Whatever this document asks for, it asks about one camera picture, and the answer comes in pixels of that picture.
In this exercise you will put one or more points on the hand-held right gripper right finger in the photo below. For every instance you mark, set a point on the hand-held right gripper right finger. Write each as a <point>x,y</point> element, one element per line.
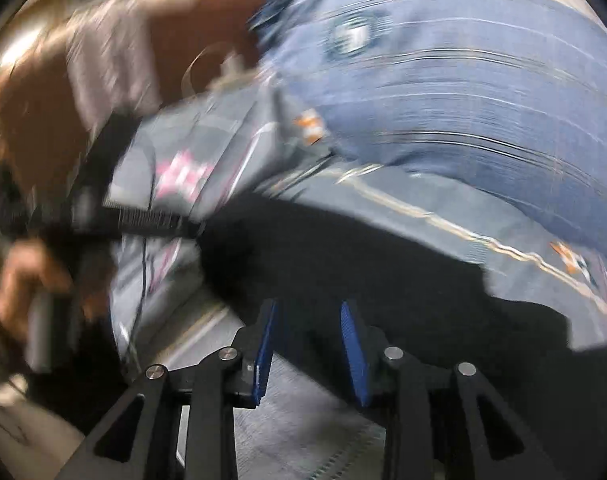
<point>356,360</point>

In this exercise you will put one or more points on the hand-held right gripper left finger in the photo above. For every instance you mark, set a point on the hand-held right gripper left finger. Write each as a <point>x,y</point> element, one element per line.
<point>262,355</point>

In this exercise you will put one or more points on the black pants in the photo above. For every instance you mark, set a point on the black pants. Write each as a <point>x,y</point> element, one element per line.
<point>333,260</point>

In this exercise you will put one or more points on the person's left hand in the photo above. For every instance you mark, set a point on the person's left hand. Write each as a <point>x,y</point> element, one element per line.
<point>18,280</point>

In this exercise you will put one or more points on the grey star print bedsheet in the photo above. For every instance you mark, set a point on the grey star print bedsheet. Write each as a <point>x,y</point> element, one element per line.
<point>433,202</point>

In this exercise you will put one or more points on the brown headboard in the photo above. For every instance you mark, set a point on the brown headboard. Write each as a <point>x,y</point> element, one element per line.
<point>33,120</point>

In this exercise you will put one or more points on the grey hanging cloth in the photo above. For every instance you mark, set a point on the grey hanging cloth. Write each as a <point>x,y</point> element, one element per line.
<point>108,60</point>

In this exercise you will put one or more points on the blue plaid pillow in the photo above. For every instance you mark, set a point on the blue plaid pillow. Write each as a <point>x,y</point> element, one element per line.
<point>458,85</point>

